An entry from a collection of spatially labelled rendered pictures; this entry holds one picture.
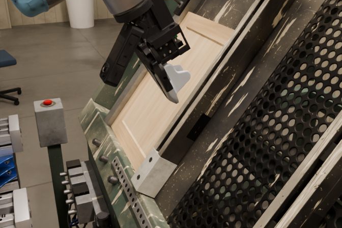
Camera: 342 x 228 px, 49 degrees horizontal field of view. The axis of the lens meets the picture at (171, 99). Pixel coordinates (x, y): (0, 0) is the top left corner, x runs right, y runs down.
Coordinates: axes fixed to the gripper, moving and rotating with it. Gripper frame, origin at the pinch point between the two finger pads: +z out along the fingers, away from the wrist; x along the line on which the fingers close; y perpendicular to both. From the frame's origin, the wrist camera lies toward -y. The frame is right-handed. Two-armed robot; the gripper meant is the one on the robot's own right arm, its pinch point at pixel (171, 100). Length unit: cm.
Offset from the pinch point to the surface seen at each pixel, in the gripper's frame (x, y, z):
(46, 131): 93, -40, 34
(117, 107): 75, -9, 34
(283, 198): -17.3, 6.6, 21.6
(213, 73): 26.2, 18.7, 16.8
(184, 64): 53, 19, 23
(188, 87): 42, 14, 26
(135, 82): 74, 3, 29
